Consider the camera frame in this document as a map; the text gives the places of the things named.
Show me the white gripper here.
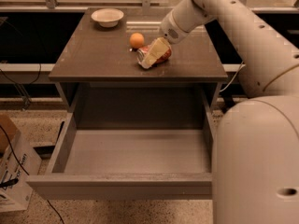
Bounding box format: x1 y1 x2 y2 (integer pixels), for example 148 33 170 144
140 9 189 69

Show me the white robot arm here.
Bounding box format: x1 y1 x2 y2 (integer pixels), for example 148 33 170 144
160 0 299 224

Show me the grey cabinet with top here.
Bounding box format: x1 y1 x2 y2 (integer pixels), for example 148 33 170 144
50 8 226 129

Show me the open grey top drawer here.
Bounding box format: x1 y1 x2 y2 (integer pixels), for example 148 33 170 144
28 86 214 200

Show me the orange fruit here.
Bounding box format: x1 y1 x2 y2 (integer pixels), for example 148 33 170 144
129 33 144 49

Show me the white bowl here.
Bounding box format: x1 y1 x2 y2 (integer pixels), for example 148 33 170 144
91 8 124 28

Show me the brown cardboard box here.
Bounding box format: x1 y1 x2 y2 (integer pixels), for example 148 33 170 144
0 115 19 154

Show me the white cardboard box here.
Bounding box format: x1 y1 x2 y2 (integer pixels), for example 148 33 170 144
0 131 41 213

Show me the white hanging cable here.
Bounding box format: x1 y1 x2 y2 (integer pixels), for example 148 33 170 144
219 63 247 94

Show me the black floor cable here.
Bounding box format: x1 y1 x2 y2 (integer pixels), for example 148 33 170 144
0 124 64 224

